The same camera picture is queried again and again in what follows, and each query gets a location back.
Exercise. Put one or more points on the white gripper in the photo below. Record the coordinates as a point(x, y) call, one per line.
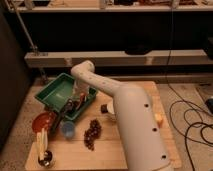
point(79, 87)

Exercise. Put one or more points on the orange red pepper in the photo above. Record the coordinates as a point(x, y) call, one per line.
point(81, 99)

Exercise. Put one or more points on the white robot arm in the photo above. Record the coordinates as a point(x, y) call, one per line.
point(143, 145)

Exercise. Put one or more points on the blue plastic cup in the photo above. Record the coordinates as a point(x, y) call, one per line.
point(67, 129)

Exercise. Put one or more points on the white paper cup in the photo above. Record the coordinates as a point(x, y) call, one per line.
point(111, 113)

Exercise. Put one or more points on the small metal cup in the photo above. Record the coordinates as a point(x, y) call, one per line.
point(48, 156)

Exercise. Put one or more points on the green plastic tray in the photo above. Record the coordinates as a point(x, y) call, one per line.
point(56, 93)

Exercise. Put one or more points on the small dark cube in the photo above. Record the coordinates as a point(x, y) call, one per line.
point(104, 108)

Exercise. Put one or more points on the red bowl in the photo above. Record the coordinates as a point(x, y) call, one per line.
point(43, 121)

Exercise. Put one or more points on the dark grape bunch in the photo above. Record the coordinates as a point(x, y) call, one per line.
point(92, 134)

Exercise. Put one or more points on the dark object on shelf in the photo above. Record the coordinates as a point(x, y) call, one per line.
point(138, 49)

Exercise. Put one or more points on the orange fruit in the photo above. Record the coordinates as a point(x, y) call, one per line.
point(159, 119)

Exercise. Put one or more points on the white shelf rack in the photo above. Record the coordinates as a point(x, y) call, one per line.
point(71, 36)

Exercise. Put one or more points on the metal spoon black handle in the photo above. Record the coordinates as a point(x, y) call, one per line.
point(69, 105)

